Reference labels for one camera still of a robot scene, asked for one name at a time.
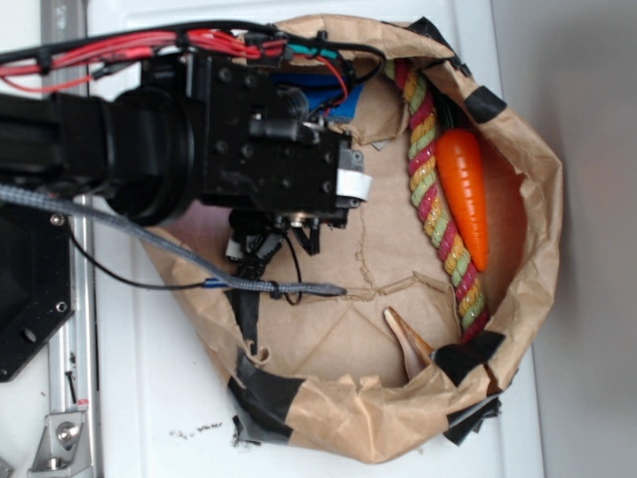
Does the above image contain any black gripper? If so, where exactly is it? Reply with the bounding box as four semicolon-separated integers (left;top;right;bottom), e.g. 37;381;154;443
198;57;372;272

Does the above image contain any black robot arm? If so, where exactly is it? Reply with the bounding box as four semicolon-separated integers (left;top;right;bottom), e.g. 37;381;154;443
1;54;372;279

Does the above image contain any blue sponge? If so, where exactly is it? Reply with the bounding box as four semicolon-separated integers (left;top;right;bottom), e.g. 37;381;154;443
271;73;363;122

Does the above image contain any orange plastic carrot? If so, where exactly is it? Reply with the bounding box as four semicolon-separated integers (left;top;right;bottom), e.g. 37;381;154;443
436;128;489;272

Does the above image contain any brown paper bag bin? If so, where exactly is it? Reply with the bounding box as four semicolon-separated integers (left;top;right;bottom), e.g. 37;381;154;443
174;14;563;463

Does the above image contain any white tray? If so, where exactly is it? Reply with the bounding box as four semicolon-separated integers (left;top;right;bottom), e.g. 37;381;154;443
88;1;543;477

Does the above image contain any grey braided cable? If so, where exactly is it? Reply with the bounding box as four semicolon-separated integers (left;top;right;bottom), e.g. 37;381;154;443
0;182;348;300

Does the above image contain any thin black cable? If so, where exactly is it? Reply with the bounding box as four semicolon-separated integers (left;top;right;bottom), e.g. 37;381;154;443
68;226;305;306

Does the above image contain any multicolour twisted rope toy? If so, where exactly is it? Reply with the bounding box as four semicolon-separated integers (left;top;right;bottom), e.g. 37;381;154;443
384;60;490;344

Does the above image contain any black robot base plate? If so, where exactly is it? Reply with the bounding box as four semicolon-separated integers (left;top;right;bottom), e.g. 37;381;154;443
1;204;74;383

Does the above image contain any red wire bundle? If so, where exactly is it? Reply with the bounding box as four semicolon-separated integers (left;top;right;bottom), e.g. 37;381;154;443
0;28;349;109

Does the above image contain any aluminium extrusion rail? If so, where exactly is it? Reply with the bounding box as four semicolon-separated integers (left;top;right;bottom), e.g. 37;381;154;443
39;0;104;478

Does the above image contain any metal corner bracket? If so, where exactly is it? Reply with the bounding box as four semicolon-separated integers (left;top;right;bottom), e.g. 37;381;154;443
28;411;92;477

